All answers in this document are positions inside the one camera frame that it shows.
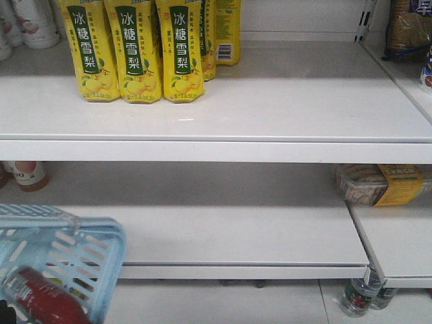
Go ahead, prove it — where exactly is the light blue plastic basket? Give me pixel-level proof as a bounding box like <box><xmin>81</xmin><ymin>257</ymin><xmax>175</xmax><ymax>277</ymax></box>
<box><xmin>1</xmin><ymin>204</ymin><xmax>126</xmax><ymax>323</ymax></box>

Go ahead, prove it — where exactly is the red aluminium coca-cola bottle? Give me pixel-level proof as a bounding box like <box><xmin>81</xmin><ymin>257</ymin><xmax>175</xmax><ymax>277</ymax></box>
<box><xmin>1</xmin><ymin>266</ymin><xmax>90</xmax><ymax>323</ymax></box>

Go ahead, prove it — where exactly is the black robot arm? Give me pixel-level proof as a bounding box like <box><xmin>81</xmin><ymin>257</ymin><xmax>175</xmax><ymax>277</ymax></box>
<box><xmin>0</xmin><ymin>300</ymin><xmax>17</xmax><ymax>324</ymax></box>

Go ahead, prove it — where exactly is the white metal shelving unit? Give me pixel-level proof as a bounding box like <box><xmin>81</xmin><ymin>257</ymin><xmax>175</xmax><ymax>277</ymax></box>
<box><xmin>0</xmin><ymin>0</ymin><xmax>432</xmax><ymax>324</ymax></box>

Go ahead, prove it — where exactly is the yellow pear drink carton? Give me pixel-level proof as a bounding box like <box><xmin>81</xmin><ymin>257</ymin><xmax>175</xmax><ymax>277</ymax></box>
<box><xmin>156</xmin><ymin>0</ymin><xmax>205</xmax><ymax>103</ymax></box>
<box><xmin>103</xmin><ymin>1</ymin><xmax>163</xmax><ymax>104</ymax></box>
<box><xmin>57</xmin><ymin>0</ymin><xmax>121</xmax><ymax>102</ymax></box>

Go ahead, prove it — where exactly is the clear cookie box yellow label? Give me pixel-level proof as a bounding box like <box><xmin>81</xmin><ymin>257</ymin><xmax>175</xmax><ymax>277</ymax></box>
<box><xmin>333</xmin><ymin>164</ymin><xmax>431</xmax><ymax>207</ymax></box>

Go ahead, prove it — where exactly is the orange C100 juice bottle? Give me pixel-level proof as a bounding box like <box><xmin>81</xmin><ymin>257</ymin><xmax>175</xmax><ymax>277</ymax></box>
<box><xmin>10</xmin><ymin>161</ymin><xmax>49</xmax><ymax>192</ymax></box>

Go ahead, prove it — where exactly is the white peach drink bottle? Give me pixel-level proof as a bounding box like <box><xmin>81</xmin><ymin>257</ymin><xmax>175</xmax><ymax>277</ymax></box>
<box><xmin>11</xmin><ymin>0</ymin><xmax>59</xmax><ymax>49</ymax></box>

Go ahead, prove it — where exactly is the brown cracker package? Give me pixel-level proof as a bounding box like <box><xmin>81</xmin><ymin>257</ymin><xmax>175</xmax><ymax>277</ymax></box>
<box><xmin>384</xmin><ymin>0</ymin><xmax>431</xmax><ymax>61</ymax></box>

